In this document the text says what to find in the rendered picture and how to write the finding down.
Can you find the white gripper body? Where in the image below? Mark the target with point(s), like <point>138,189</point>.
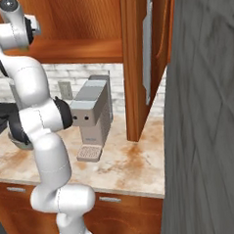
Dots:
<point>34,26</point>

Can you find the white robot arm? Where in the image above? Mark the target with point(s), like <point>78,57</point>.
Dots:
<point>47,149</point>

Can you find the wooden cabinet door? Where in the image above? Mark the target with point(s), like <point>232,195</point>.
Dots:
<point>134,72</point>

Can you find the grey coffee machine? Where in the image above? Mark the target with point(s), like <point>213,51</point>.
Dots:
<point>90,104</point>

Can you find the wooden drawer front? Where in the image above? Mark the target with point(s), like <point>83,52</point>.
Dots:
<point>16,197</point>
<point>137,204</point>

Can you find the grey wood-grain tall panel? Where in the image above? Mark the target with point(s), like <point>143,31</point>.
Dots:
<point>204,123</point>

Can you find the wooden base cupboard door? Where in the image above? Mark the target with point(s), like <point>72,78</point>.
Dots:
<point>27,225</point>
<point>125,228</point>

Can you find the wooden wall cabinet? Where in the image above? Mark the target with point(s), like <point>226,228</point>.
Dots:
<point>81,33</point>

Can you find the grey wall socket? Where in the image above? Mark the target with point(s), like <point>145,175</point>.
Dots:
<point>65,90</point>

